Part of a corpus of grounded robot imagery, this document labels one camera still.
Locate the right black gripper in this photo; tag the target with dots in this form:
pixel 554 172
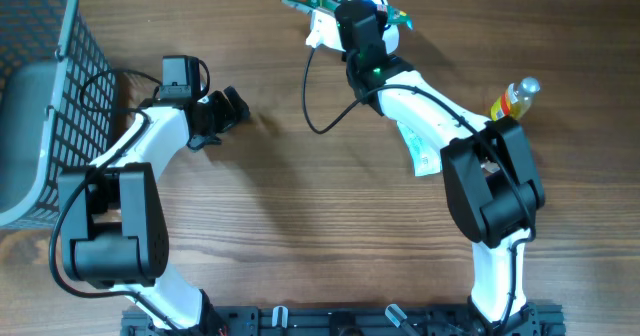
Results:
pixel 378 24

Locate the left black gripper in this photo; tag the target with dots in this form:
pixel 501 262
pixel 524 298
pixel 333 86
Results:
pixel 227 116

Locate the green white wipes packet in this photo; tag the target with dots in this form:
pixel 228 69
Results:
pixel 398 17

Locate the clear teal small packet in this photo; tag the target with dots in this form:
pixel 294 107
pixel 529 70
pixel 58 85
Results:
pixel 426 161

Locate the yellow dish soap bottle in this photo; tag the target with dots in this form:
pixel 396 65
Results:
pixel 516 100

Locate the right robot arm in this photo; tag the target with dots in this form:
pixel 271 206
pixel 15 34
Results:
pixel 492 186

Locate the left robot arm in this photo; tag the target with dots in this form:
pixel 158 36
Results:
pixel 111 237

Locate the white barcode scanner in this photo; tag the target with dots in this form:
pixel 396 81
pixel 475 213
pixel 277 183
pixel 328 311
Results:
pixel 390 34

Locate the grey plastic mesh basket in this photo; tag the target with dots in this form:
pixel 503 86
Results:
pixel 47 53

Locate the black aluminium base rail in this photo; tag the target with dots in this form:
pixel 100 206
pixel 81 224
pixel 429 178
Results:
pixel 450 319

